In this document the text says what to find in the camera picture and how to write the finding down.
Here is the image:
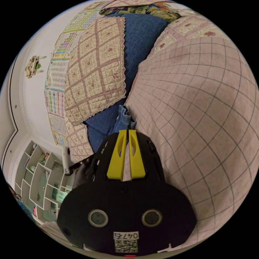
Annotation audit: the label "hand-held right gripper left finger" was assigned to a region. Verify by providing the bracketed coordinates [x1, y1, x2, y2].
[107, 130, 127, 180]

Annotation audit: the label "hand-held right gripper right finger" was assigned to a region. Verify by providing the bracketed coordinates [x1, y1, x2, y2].
[128, 130, 146, 180]

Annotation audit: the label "blue jeans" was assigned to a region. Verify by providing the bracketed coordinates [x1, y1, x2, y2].
[112, 104, 137, 134]

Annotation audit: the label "bed with checked sheet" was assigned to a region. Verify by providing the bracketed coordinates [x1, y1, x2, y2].
[122, 12, 259, 254]

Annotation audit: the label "beige quilted lace-edged cover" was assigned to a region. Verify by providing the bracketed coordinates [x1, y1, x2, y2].
[64, 16, 127, 125]

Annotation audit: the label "blue upholstered cushion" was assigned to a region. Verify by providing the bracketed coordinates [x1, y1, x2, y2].
[84, 13, 169, 154]

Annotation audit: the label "floral printed pillow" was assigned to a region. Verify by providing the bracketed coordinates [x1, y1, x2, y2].
[99, 4, 182, 23]

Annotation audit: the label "white wall shelf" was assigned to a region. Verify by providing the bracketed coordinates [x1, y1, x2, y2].
[14, 139, 76, 223]

